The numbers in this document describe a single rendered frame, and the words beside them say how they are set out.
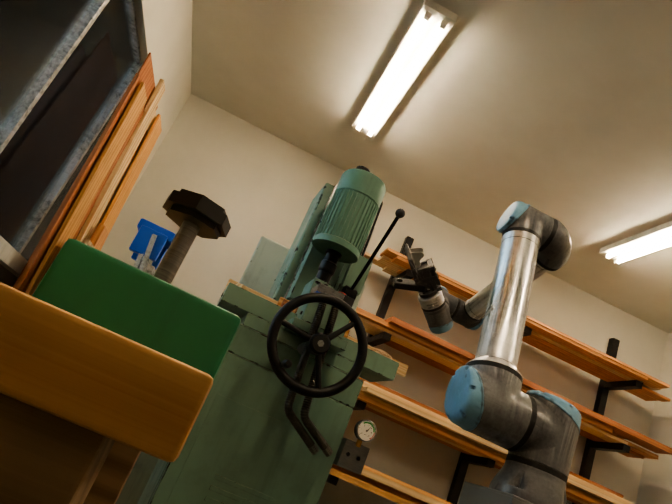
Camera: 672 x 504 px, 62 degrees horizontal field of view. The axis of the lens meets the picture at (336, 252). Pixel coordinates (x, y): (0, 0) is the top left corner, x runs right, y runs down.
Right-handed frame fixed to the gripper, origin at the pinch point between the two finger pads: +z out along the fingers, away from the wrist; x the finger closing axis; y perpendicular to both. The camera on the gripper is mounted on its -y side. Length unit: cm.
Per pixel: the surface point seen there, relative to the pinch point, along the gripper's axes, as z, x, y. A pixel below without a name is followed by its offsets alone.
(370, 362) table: -17.4, 35.5, -20.1
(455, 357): -160, -147, -8
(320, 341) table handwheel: 6, 53, -26
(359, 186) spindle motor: 24.2, -9.8, -8.4
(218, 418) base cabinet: -5, 59, -62
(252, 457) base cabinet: -18, 63, -56
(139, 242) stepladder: 27, -31, -107
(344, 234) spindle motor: 14.0, 3.7, -17.6
